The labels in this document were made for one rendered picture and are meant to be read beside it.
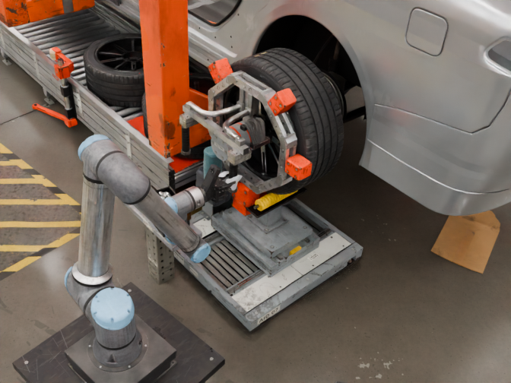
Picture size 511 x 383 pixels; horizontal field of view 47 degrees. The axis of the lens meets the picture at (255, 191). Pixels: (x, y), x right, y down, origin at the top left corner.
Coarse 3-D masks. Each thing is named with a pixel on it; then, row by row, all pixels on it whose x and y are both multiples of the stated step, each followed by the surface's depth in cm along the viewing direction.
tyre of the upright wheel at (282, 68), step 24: (264, 72) 252; (288, 72) 250; (312, 72) 256; (312, 96) 249; (312, 120) 247; (336, 120) 256; (312, 144) 249; (336, 144) 262; (312, 168) 257; (288, 192) 274
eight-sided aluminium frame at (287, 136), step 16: (224, 80) 262; (240, 80) 253; (256, 80) 253; (208, 96) 276; (256, 96) 248; (272, 96) 246; (272, 112) 244; (288, 128) 247; (288, 144) 246; (256, 176) 282; (288, 176) 259; (256, 192) 277
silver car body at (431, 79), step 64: (128, 0) 376; (192, 0) 399; (256, 0) 286; (320, 0) 251; (384, 0) 226; (448, 0) 207; (384, 64) 238; (448, 64) 216; (384, 128) 252; (448, 128) 227; (448, 192) 240
